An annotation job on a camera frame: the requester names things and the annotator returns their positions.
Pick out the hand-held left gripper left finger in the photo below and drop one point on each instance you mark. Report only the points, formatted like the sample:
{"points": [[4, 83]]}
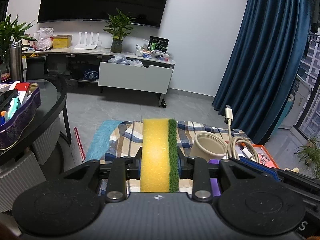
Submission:
{"points": [[138, 173]]}

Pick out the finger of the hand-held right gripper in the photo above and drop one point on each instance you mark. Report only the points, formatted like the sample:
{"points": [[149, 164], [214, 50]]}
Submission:
{"points": [[260, 170]]}

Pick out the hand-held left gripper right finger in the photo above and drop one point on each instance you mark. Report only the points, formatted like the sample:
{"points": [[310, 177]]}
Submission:
{"points": [[180, 166]]}

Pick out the orange white box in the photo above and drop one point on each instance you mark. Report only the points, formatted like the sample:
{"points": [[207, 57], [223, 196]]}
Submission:
{"points": [[265, 152]]}

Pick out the yellow green sponge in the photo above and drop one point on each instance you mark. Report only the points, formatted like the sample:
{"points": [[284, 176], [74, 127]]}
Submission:
{"points": [[155, 155]]}

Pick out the plaid cloth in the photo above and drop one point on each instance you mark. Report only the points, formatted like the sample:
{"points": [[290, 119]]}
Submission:
{"points": [[127, 142]]}

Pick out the beige cup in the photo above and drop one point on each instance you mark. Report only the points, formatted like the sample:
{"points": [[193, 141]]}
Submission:
{"points": [[208, 146]]}

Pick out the purple tissue pack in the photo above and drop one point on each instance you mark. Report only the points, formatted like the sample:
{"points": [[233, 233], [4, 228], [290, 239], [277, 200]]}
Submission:
{"points": [[215, 182]]}

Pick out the small spindly potted plant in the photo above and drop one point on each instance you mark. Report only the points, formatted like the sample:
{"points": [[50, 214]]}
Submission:
{"points": [[310, 152]]}

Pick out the teal mat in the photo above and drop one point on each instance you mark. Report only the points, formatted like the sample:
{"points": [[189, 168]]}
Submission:
{"points": [[102, 140]]}

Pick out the black roll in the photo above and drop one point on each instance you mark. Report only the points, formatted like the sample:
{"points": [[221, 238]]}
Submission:
{"points": [[164, 104]]}

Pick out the red patterned roll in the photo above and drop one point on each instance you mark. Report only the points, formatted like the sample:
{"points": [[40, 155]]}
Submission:
{"points": [[80, 145]]}

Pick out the white television cabinet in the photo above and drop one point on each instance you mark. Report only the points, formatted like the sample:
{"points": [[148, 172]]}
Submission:
{"points": [[135, 77]]}

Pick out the round black coffee table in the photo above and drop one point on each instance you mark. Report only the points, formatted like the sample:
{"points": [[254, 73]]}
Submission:
{"points": [[45, 110]]}

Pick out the crumpled clear plastic bags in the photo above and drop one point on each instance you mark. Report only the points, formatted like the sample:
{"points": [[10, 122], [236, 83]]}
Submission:
{"points": [[123, 60]]}

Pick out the pile of small packets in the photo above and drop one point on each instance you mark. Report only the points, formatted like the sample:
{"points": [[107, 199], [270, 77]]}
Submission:
{"points": [[152, 54]]}

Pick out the blue curtain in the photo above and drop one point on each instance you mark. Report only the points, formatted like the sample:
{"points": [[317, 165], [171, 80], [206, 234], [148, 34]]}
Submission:
{"points": [[265, 55]]}

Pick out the black green carton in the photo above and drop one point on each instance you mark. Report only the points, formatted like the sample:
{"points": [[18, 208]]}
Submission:
{"points": [[158, 43]]}

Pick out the purple patterned tray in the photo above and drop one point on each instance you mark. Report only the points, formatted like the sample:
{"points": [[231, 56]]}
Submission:
{"points": [[22, 120]]}

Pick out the white router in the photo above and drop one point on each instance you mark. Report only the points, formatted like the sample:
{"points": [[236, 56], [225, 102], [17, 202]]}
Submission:
{"points": [[86, 42]]}

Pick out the assorted boxes and packets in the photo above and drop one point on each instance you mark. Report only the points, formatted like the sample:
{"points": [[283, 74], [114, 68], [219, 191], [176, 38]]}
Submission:
{"points": [[15, 97]]}

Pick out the potted plant in dark vase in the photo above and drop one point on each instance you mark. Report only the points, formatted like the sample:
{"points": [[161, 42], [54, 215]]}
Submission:
{"points": [[118, 27]]}

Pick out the black box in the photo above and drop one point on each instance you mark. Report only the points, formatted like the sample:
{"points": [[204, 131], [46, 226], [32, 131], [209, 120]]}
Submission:
{"points": [[35, 67]]}

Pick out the yellow box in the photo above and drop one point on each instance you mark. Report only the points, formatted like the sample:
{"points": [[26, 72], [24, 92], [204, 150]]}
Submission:
{"points": [[62, 41]]}

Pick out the white plastic bag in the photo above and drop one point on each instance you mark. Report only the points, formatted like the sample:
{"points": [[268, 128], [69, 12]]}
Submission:
{"points": [[43, 40]]}

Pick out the steel thermos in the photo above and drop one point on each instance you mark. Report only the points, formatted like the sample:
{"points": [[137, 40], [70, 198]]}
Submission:
{"points": [[16, 62]]}

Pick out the black television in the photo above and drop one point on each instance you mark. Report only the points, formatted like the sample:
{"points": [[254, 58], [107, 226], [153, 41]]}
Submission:
{"points": [[105, 0]]}

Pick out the large green potted plant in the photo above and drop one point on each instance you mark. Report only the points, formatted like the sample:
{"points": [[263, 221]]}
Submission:
{"points": [[12, 35]]}

